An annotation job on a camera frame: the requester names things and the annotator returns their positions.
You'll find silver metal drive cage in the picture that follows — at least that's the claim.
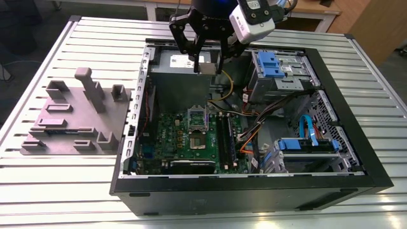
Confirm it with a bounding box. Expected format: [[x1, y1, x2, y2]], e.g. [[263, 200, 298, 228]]
[[247, 50, 321, 103]]

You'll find blue plastic drive latch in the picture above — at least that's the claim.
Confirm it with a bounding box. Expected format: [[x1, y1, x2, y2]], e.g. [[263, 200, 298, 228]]
[[258, 51, 281, 69], [263, 66, 286, 79]]

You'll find orange wire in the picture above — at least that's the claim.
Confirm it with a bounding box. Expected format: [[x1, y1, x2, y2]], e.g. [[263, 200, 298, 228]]
[[239, 142, 255, 156]]

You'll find silver metal disk bay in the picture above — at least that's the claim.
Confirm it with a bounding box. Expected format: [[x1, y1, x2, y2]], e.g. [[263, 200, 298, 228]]
[[259, 137, 366, 175]]

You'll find CPU socket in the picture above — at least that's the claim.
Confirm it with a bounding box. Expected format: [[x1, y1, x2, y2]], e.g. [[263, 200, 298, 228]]
[[188, 133, 211, 151]]

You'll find blue green RAM stick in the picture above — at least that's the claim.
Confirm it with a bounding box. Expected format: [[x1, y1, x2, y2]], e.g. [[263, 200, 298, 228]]
[[44, 128, 80, 135]]

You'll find grey power supply unit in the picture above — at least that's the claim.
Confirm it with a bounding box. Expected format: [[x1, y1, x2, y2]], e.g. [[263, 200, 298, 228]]
[[148, 50, 214, 113]]

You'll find silver square CPU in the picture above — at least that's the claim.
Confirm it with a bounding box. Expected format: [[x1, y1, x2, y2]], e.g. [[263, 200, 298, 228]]
[[199, 63, 220, 76]]

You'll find wooden desk white frame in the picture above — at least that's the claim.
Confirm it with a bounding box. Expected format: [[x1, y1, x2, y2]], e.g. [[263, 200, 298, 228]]
[[139, 0, 343, 33]]

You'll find black open PC case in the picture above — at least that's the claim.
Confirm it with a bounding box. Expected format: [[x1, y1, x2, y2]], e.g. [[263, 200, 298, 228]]
[[110, 37, 395, 217]]

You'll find grey plastic parts rack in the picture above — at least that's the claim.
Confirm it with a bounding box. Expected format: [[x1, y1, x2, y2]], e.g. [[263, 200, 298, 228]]
[[19, 67, 134, 156]]

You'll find black camera cable grey plug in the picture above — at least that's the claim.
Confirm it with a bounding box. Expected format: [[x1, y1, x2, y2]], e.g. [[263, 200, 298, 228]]
[[270, 0, 299, 24]]

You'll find black sleeved cable bundle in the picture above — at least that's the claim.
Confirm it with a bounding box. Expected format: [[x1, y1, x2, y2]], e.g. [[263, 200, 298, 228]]
[[236, 89, 319, 144]]

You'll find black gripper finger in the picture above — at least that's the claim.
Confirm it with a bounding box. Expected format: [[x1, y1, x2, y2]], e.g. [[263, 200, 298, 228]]
[[218, 31, 246, 73], [168, 14, 204, 73]]

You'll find hard disk in blue carrier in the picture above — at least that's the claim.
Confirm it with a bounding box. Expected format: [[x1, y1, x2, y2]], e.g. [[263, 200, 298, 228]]
[[275, 138, 339, 154]]

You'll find black graphics card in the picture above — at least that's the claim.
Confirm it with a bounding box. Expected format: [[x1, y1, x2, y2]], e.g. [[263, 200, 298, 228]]
[[162, 159, 216, 175]]

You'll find light blue flat wire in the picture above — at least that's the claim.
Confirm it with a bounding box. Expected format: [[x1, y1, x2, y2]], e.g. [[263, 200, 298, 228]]
[[299, 114, 319, 146]]

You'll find green motherboard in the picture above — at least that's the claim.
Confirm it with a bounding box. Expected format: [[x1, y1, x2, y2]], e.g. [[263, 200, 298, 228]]
[[135, 111, 252, 175]]

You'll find brown wooden cabinet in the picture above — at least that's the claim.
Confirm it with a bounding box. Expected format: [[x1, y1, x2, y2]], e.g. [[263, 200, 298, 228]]
[[327, 0, 407, 69]]

